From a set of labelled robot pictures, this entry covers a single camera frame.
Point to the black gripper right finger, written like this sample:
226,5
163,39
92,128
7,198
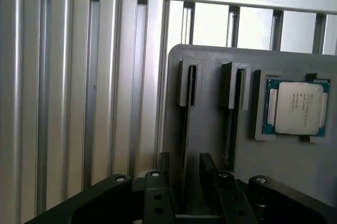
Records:
231,197

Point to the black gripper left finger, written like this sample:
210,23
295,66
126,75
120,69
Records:
158,197

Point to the dark RAM stick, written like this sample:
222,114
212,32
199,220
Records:
188,129
231,129

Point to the grey plastic parts rack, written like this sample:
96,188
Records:
210,134

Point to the CPU with silver lid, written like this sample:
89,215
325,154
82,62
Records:
297,108

